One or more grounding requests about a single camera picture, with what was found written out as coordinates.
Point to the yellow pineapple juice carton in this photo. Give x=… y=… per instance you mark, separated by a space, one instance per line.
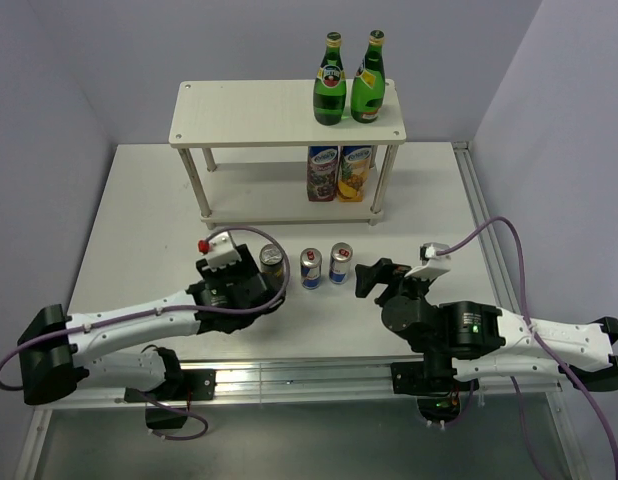
x=353 y=172

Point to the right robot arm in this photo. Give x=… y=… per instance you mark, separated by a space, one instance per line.
x=465 y=341

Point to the green glass bottle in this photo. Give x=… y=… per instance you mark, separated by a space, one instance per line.
x=329 y=91
x=368 y=88

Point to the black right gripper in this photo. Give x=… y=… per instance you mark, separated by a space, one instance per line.
x=384 y=271

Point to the purple grape juice carton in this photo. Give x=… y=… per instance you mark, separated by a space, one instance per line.
x=322 y=165

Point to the blue silver can left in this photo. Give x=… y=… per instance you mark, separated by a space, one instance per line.
x=310 y=268

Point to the blue silver can right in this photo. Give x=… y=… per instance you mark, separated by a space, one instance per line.
x=340 y=262

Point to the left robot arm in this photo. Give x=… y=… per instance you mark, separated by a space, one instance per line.
x=61 y=353

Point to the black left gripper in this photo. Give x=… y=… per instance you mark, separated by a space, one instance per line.
x=246 y=261

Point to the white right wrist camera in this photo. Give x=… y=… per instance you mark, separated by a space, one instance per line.
x=433 y=263

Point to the white two-tier shelf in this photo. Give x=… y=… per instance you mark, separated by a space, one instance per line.
x=244 y=147

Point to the aluminium front rail frame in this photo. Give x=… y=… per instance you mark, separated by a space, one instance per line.
x=293 y=381

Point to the blue silver can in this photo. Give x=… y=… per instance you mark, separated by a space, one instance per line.
x=310 y=268
x=340 y=262

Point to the black can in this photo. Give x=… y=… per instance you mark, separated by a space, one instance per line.
x=272 y=266

